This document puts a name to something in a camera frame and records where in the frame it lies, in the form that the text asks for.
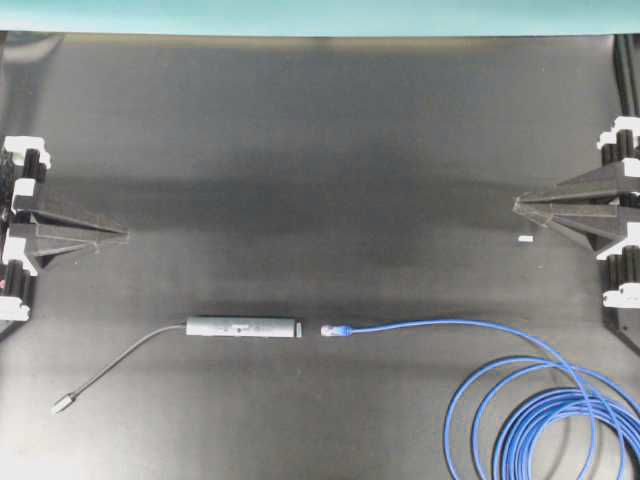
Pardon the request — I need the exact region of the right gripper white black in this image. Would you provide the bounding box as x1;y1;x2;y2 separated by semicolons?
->
513;115;640;308

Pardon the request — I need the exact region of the blue LAN cable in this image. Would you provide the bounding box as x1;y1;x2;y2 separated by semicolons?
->
319;319;640;480

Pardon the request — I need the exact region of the black cable bundle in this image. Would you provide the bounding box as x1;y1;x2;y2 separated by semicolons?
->
613;33;640;121

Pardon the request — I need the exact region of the grey USB hub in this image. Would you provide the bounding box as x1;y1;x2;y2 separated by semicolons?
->
51;315;303;415

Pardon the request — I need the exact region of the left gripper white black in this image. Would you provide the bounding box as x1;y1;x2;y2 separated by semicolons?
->
1;136;128;320

